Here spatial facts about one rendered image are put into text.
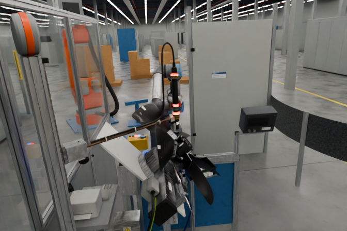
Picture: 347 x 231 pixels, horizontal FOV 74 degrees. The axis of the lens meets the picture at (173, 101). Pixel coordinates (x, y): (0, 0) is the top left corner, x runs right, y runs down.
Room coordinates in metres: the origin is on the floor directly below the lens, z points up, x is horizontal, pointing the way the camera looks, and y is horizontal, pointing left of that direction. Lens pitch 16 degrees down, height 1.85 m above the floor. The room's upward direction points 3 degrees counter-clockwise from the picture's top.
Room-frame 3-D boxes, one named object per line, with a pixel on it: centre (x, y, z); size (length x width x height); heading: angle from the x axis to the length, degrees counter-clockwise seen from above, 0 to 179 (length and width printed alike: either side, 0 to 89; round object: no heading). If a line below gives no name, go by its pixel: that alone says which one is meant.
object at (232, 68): (3.23, -0.84, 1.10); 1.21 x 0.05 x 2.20; 94
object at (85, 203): (1.13, 0.55, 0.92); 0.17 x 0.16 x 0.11; 94
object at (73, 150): (0.97, 0.47, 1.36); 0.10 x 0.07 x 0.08; 129
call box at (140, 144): (1.70, 0.31, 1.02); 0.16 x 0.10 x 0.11; 94
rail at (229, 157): (1.73, -0.09, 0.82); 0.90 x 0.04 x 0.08; 94
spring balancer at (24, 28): (0.91, 0.55, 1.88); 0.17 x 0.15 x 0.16; 4
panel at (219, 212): (1.73, -0.09, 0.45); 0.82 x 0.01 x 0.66; 94
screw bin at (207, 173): (1.57, -0.17, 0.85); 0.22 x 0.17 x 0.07; 109
